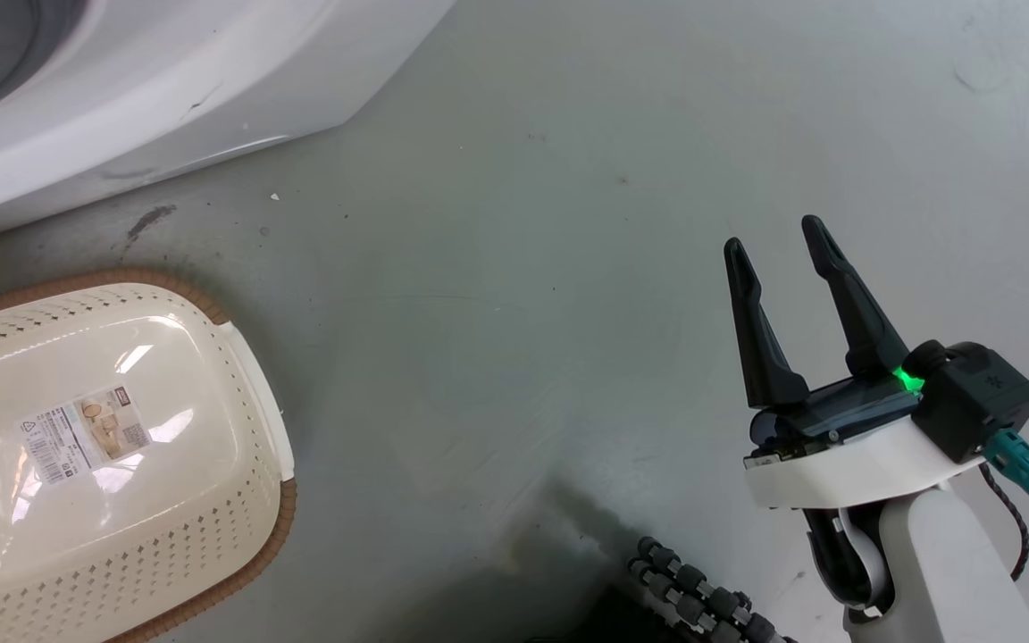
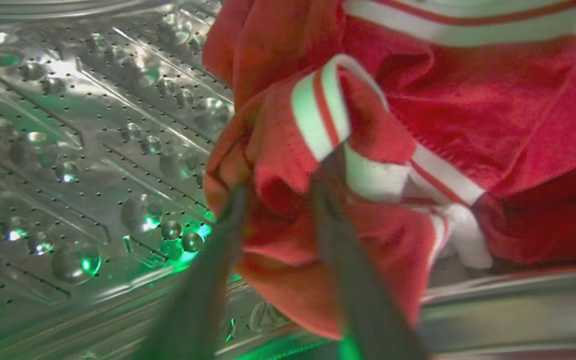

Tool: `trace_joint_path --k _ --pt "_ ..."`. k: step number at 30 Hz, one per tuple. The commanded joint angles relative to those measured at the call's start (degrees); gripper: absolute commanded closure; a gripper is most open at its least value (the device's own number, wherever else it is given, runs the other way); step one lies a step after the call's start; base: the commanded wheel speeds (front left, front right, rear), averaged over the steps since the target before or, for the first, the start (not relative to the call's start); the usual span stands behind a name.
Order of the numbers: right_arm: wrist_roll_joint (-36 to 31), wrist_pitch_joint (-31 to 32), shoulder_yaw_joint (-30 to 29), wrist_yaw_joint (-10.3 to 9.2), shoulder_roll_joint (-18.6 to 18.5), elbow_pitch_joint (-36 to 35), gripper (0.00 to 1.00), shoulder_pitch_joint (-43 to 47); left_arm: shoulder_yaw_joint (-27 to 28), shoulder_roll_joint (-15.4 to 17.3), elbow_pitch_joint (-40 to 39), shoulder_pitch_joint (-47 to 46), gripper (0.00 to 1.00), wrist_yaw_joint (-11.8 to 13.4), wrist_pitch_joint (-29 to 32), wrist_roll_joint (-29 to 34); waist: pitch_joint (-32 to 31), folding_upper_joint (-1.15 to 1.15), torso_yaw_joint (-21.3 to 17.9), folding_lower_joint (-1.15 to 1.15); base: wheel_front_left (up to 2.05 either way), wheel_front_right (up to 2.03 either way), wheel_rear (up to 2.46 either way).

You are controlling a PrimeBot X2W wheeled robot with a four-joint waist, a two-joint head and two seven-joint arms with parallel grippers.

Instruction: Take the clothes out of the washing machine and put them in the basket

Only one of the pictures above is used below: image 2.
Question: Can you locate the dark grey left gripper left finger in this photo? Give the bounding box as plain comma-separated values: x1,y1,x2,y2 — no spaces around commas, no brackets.
135,186,248,360

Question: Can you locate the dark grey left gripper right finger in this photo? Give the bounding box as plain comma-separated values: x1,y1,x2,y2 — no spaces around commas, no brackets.
312,150,429,360

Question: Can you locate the red garment with white stripes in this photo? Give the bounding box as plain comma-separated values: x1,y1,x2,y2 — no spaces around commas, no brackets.
202,0,576,341

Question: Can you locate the perforated steel washing drum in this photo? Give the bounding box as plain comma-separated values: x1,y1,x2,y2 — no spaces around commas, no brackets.
0,0,576,360

